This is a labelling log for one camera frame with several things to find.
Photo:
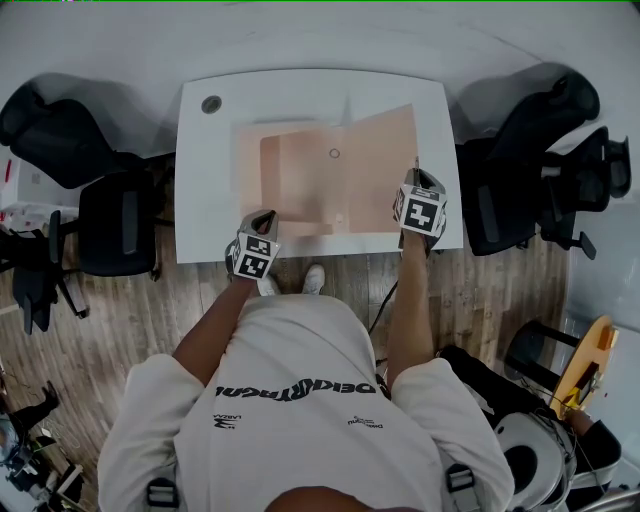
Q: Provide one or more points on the white table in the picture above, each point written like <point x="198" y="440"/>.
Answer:
<point x="210" y="200"/>

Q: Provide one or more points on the person's white printed shirt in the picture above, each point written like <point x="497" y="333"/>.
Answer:
<point x="300" y="440"/>

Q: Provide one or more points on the person's right white shoe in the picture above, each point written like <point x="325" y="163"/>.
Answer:
<point x="314" y="280"/>

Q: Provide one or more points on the white water dispenser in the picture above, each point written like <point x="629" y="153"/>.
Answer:
<point x="30" y="185"/>

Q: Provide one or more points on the person's white shoe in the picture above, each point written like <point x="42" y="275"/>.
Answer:
<point x="267" y="287"/>
<point x="314" y="280"/>

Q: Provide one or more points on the person's left white shoe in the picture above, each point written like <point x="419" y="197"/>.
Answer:
<point x="267" y="287"/>

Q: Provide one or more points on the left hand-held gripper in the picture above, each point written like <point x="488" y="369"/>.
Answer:
<point x="255" y="260"/>

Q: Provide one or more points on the black stool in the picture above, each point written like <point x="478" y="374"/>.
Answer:
<point x="525" y="350"/>

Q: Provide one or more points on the beige cardboard sheet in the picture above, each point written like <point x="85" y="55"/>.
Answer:
<point x="385" y="170"/>

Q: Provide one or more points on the black harness buckle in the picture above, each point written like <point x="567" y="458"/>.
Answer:
<point x="460" y="480"/>
<point x="162" y="495"/>

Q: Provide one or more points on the orange wooden block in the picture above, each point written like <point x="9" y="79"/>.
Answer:
<point x="606" y="339"/>

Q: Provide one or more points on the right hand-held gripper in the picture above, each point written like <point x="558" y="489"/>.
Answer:
<point x="420" y="212"/>

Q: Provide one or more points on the person's right forearm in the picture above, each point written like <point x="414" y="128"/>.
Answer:
<point x="410" y="310"/>

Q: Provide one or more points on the person's left forearm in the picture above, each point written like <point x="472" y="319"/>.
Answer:
<point x="215" y="335"/>

